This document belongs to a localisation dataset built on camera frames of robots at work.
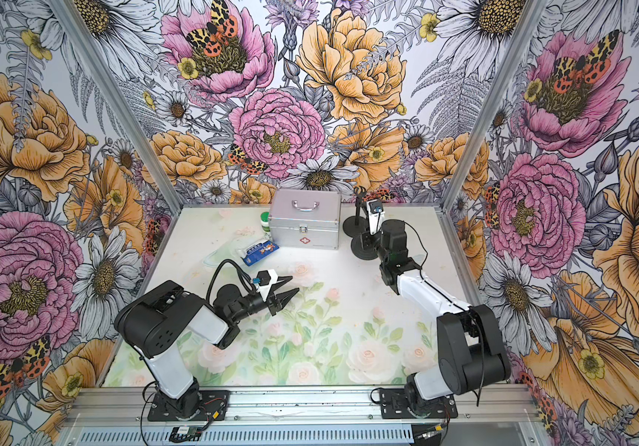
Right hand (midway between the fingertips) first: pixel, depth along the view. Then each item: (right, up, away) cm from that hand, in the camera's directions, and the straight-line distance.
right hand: (367, 224), depth 88 cm
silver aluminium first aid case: (-21, +2, +19) cm, 29 cm away
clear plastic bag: (-49, -10, +19) cm, 54 cm away
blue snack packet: (-38, -10, +16) cm, 42 cm away
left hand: (-22, -19, -2) cm, 30 cm away
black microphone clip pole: (-1, +12, +13) cm, 18 cm away
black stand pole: (+2, +1, +28) cm, 28 cm away
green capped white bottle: (-36, +3, +16) cm, 39 cm away
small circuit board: (-48, -53, -18) cm, 74 cm away
